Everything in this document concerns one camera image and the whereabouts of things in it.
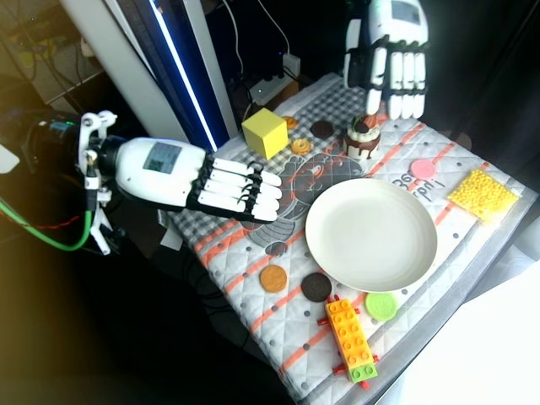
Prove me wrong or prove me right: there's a green round cookie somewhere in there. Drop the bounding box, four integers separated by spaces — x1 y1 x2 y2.
364 291 400 322

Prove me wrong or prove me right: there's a yellow bumpy square pad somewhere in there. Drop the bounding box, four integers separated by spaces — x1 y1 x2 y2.
446 168 519 224

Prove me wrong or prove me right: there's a grey quilt with printed bear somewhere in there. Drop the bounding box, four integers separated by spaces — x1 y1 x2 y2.
158 72 528 402

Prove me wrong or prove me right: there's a white paper sheet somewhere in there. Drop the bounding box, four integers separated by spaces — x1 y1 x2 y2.
159 227 185 251

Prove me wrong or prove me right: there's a white cable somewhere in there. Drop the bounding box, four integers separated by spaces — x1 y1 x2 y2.
256 0 293 56
221 0 254 123

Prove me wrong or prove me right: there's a yellow cube block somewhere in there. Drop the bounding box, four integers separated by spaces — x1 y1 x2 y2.
240 107 290 160

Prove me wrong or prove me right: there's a dark brown round cookie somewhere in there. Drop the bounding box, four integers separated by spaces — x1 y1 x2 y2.
300 272 333 303
310 120 336 138

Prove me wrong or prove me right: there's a white round plate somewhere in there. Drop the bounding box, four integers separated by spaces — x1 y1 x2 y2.
305 177 439 294

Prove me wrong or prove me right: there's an orange round cookie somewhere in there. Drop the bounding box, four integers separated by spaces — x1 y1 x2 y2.
258 264 289 293

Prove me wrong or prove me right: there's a white wall adapter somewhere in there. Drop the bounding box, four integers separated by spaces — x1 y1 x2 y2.
281 52 301 79

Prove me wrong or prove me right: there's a white column with blue light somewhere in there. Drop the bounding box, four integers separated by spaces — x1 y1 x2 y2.
58 0 238 153

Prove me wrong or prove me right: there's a pink round cookie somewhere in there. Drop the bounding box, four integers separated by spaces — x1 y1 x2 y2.
409 158 437 180

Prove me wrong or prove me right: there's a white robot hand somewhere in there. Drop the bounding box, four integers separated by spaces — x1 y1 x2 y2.
112 137 283 224
342 0 431 122

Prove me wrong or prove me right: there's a chocolate cupcake toy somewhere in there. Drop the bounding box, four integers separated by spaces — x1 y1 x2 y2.
342 112 382 160

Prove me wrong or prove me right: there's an orange toy brick car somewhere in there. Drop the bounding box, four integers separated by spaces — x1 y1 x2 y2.
316 294 381 390

